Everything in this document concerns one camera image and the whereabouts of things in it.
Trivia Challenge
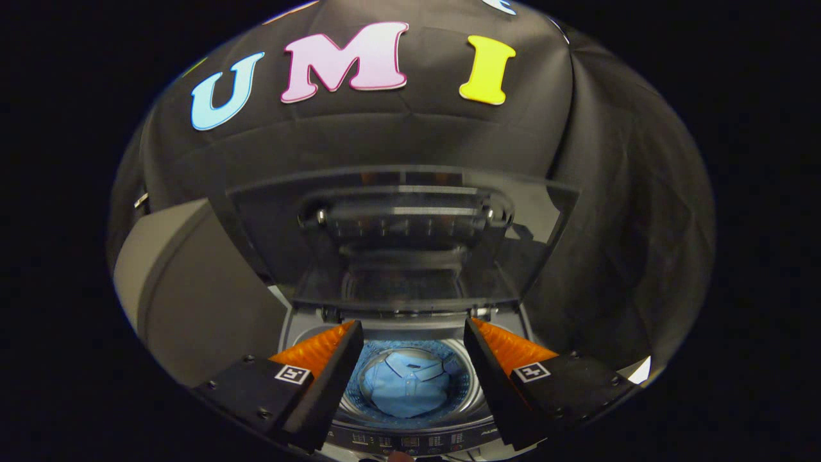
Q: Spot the light blue polo shirt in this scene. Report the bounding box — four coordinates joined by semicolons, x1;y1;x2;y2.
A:
359;350;462;419

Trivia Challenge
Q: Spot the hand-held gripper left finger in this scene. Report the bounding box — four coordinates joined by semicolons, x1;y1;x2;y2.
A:
191;320;366;454

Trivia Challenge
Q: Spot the dark transparent washing machine lid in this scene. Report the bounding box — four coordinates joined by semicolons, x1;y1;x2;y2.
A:
224;165;581;315

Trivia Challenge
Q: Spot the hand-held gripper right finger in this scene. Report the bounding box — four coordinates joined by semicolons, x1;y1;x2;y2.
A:
462;317;642;451

